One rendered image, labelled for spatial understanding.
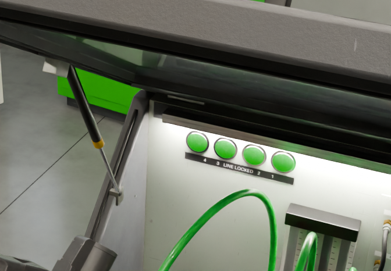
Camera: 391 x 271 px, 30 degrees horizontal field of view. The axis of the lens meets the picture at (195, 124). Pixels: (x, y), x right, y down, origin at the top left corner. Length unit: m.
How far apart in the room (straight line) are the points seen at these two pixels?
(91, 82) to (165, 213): 2.82
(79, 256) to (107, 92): 3.25
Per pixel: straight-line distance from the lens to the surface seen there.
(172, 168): 1.55
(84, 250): 1.13
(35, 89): 4.84
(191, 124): 1.44
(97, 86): 4.37
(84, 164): 4.01
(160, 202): 1.60
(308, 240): 1.24
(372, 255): 1.53
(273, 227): 1.42
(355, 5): 5.15
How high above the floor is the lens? 2.12
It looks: 29 degrees down
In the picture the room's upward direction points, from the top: 4 degrees clockwise
